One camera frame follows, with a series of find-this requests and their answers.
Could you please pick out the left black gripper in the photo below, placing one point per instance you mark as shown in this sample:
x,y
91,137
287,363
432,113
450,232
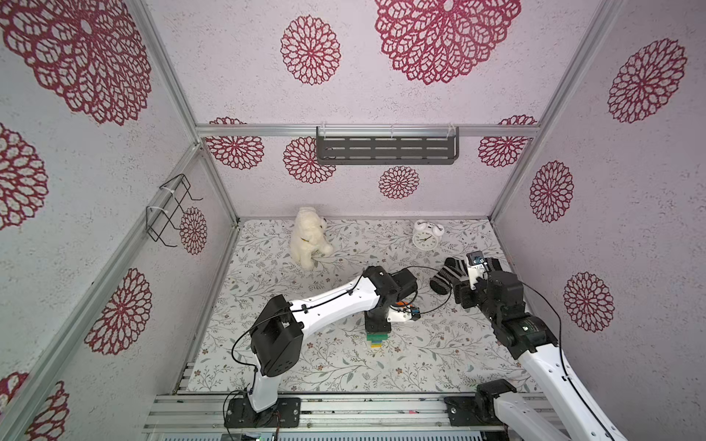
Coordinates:
x,y
372,328

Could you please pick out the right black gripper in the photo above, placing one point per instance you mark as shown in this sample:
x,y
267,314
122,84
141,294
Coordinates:
x,y
466,295

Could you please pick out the green long lego brick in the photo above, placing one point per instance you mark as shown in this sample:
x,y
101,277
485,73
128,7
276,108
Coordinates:
x,y
377,337

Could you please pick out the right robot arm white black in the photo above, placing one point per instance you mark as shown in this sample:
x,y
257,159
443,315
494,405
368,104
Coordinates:
x,y
579,413

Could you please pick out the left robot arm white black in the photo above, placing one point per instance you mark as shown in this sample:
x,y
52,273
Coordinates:
x,y
278,335

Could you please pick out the black grey striped sock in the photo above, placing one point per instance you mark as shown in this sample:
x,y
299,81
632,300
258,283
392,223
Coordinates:
x,y
454,272

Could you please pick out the white alarm clock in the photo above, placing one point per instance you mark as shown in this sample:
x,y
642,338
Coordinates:
x,y
427,235

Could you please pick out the white plush teddy bear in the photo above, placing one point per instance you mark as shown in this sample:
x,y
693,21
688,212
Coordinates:
x,y
308,238

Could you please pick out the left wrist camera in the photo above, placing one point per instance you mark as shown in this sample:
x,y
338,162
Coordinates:
x,y
403,314

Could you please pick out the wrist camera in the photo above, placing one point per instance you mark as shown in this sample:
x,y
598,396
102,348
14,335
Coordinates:
x,y
475,264
403,314

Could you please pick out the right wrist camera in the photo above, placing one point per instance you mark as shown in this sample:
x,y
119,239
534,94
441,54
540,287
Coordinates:
x,y
475,264

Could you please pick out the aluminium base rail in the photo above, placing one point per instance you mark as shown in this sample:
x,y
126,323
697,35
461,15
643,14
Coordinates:
x,y
318,413

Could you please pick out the grey metal wall shelf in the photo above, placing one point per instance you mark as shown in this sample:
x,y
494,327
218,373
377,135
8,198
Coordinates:
x,y
385,150

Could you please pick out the black wire wall rack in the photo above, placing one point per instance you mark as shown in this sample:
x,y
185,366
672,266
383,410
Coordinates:
x,y
160,217

